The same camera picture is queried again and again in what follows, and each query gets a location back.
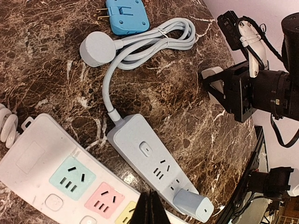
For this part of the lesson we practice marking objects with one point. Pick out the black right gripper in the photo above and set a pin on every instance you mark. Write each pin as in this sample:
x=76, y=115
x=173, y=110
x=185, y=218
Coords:
x=235, y=93

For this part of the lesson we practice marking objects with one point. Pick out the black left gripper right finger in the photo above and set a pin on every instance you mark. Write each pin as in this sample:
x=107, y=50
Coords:
x=157, y=211

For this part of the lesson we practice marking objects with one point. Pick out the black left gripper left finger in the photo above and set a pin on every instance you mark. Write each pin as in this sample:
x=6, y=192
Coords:
x=141, y=213

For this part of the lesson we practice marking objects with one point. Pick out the grey-blue power strip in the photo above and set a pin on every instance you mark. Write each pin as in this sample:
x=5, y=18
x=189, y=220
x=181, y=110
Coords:
x=132, y=136

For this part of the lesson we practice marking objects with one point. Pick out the white multicolour power strip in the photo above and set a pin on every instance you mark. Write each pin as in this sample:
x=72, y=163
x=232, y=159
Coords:
x=49, y=170

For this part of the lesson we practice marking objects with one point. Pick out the blue plug adapter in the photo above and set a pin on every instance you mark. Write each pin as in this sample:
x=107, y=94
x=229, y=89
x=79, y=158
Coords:
x=126, y=17

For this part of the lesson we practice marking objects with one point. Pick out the white cube charger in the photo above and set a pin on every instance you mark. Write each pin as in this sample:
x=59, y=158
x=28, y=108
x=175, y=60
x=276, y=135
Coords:
x=216, y=84

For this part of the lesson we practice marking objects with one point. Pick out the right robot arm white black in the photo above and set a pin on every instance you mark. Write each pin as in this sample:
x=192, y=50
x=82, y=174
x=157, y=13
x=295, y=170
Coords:
x=267, y=80

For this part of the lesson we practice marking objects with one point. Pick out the grey-blue charger block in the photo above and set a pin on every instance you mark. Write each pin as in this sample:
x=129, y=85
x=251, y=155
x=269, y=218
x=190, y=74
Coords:
x=194, y=205

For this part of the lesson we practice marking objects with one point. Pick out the black front table rail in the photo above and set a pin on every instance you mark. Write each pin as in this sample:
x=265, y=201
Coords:
x=235, y=203

